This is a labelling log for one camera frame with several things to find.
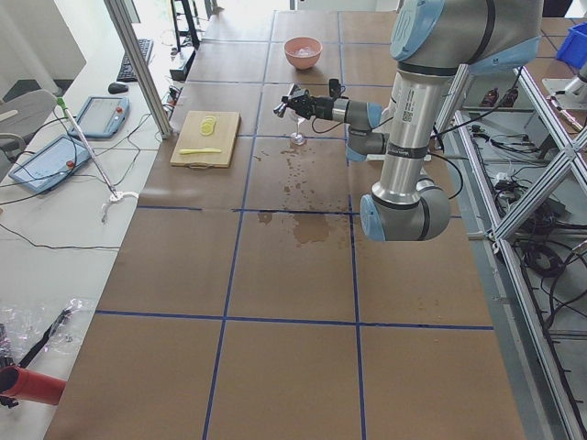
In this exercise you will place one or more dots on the blue plastic bin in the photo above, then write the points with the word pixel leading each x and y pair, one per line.
pixel 573 50

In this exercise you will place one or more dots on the pink bowl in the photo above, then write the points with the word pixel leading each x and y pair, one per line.
pixel 304 63

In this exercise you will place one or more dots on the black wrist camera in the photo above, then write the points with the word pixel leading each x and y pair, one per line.
pixel 335 84

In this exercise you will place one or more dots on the steel double jigger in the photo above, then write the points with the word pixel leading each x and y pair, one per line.
pixel 280 109

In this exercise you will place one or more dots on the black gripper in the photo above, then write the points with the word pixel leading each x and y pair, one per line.
pixel 322 107

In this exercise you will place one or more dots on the near teach pendant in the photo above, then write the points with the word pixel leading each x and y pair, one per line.
pixel 51 165

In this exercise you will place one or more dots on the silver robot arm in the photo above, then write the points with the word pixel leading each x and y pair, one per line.
pixel 430 40

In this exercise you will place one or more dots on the clear ice cubes pile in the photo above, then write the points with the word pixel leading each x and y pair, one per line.
pixel 304 52

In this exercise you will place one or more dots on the clear wine glass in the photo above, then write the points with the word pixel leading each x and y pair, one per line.
pixel 297 137

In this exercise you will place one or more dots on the yellow plastic knife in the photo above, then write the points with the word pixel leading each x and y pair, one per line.
pixel 191 151

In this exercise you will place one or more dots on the aluminium frame post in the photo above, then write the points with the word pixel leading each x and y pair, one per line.
pixel 121 20

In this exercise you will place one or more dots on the red cylinder bottle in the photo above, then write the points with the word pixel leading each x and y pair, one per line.
pixel 24 384

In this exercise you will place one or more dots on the black computer mouse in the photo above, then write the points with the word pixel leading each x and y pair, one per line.
pixel 117 88

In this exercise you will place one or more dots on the bamboo cutting board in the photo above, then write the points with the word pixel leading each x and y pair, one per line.
pixel 224 137

